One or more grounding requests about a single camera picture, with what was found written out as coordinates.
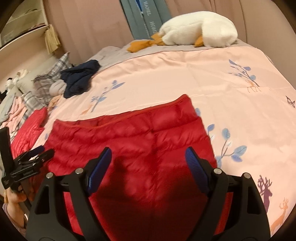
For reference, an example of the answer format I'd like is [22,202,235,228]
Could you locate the dark navy garment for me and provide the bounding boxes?
[60,60,101,98]

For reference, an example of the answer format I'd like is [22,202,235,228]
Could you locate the white plush goose toy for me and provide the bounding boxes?
[127,11,238,53]

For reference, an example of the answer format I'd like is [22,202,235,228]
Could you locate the grey rolled garment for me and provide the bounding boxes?
[49,79,66,97]

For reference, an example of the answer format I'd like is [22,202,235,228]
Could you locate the yellow fringed hanging cloth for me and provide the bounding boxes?
[44,24,61,54]

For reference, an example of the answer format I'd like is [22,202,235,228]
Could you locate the grey bed sheet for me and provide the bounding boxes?
[86,39,250,68]

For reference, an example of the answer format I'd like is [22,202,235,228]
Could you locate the person's left hand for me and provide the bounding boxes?
[4,188,27,204]

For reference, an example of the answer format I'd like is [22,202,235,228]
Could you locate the small plush toys on headboard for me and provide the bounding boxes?
[5,69,29,92]

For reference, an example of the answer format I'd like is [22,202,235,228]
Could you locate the pile of pink grey clothes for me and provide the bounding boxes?
[1,90,28,137]

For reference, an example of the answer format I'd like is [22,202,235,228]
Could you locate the folded pink-red down jacket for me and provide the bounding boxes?
[11,107,48,158]

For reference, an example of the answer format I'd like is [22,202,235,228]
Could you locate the pink curtain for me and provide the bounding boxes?
[43,0,246,63]

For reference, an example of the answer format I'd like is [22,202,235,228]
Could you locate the grey plaid pillow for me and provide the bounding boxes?
[22,52,72,113]

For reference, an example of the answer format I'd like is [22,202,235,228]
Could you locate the teal lettered curtain panel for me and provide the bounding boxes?
[120,0,171,40]

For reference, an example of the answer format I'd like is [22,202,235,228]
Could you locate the large red down jacket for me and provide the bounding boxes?
[32,95,217,240]

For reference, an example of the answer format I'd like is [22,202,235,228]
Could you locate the beige headboard cushion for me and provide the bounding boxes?
[16,56,58,93]

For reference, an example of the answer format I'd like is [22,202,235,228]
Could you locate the white wall shelf unit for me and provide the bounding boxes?
[1,0,48,48]

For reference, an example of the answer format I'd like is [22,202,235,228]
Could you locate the pink deer print duvet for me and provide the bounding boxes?
[37,47,295,235]

